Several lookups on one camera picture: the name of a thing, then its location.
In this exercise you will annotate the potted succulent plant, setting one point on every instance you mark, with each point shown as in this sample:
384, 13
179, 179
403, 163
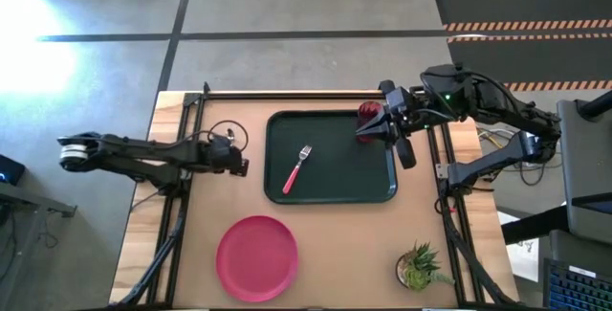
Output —
421, 268

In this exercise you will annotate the grey monitor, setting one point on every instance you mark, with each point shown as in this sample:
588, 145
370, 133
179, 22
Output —
585, 167

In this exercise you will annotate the red faceted plastic cup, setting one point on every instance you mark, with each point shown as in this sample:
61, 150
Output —
369, 112

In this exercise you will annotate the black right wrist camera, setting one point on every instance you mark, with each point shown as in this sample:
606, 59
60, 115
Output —
406, 153

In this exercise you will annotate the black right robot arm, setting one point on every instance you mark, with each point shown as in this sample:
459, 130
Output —
497, 100

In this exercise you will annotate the black metal beam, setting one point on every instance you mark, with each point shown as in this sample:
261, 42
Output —
535, 225

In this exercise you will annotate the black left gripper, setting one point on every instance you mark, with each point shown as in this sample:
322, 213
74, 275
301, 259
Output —
220, 155

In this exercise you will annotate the small red connector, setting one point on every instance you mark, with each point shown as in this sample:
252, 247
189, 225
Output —
452, 209

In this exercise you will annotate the pink plastic plate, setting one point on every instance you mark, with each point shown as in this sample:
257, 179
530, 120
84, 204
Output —
258, 258

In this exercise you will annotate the dark green tray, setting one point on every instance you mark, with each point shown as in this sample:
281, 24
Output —
344, 177

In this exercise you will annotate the black aluminium table frame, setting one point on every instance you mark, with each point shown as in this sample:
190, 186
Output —
311, 95

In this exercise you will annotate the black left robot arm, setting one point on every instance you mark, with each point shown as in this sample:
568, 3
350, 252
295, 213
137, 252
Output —
143, 153

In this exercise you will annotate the black hazard-striped floor mat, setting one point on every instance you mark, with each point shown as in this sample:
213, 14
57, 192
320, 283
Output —
526, 5

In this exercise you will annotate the grey metal desk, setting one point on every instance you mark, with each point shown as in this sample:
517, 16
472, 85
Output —
28, 201

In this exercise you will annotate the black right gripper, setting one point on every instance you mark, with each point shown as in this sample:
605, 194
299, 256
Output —
408, 110

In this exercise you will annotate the black device with blue light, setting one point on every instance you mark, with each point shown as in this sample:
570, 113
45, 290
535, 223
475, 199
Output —
9, 170

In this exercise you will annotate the white paper sheet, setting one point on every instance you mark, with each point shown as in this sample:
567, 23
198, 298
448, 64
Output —
521, 253

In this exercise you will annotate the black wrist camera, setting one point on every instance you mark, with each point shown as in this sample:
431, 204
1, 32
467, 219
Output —
241, 167
406, 153

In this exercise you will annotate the black backlit keyboard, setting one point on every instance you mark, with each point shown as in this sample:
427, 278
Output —
574, 287

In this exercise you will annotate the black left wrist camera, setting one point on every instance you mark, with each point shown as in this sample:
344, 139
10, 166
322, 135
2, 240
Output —
241, 167

